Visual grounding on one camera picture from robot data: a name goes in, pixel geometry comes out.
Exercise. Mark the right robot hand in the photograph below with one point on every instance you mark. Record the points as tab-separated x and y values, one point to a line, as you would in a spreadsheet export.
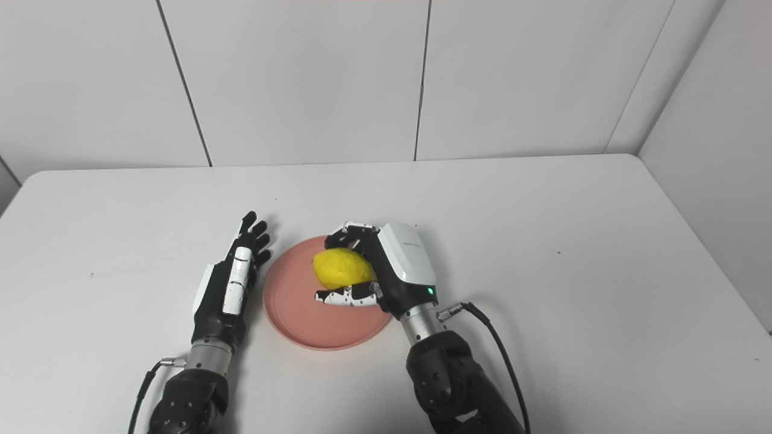
392	265

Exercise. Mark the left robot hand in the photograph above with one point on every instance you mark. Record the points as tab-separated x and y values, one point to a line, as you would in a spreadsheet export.
232	283

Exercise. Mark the yellow lemon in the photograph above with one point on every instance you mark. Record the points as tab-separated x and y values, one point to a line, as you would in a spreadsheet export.
342	268

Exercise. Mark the pink plate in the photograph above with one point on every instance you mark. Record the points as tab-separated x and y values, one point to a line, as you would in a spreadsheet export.
295	313

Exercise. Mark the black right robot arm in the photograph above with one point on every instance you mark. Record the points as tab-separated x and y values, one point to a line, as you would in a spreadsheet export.
449	374

